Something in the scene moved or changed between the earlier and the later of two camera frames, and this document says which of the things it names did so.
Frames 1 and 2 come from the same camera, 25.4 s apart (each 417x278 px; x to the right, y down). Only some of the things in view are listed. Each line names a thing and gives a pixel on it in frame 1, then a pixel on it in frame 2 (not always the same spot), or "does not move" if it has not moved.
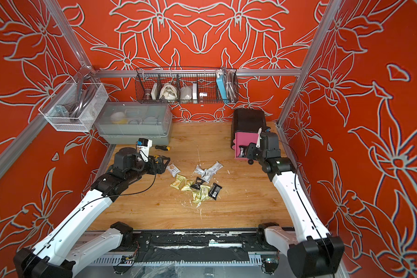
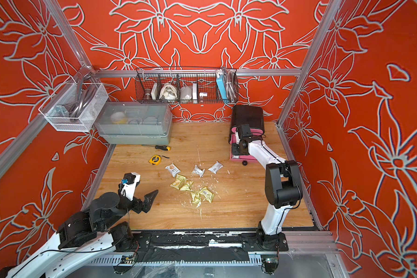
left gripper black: x=161 y=168 → x=140 y=207
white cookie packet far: x=216 y=167 does not move
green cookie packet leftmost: x=179 y=179 does not move
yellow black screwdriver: x=163 y=147 does not move
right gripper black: x=249 y=150 → x=234 y=151
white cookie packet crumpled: x=198 y=170 does not move
